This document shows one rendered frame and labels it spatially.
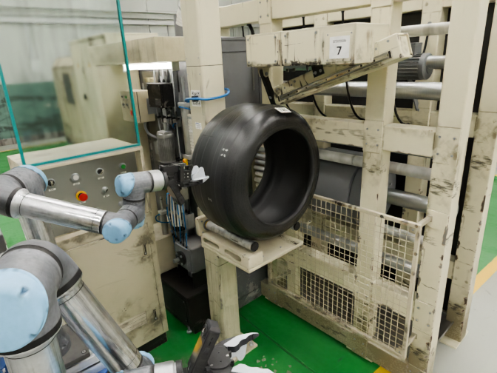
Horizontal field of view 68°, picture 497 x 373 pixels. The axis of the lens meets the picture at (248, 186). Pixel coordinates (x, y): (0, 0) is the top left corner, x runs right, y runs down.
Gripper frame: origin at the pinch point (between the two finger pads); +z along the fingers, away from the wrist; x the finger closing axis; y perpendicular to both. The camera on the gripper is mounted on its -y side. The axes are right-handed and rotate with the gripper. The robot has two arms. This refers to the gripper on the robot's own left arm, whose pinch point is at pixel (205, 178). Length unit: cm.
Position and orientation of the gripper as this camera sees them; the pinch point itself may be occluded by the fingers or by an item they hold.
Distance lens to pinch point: 144.8
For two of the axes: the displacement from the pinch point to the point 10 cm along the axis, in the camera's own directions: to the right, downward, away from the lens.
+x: -6.7, -2.1, 7.1
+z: 7.4, -1.3, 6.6
